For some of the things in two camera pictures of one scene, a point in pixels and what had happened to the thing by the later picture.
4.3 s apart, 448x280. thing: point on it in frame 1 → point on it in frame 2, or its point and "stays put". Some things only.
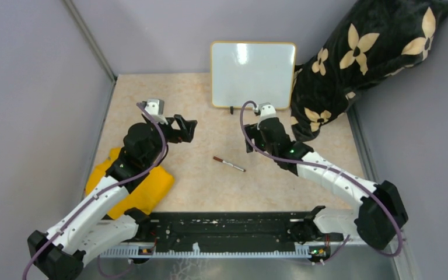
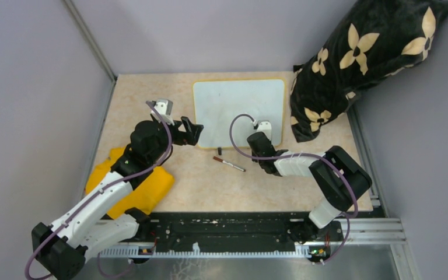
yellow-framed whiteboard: (260, 72) → (216, 102)
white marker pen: (230, 164) stays put
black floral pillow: (375, 39) stays put
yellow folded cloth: (144, 195) stays put
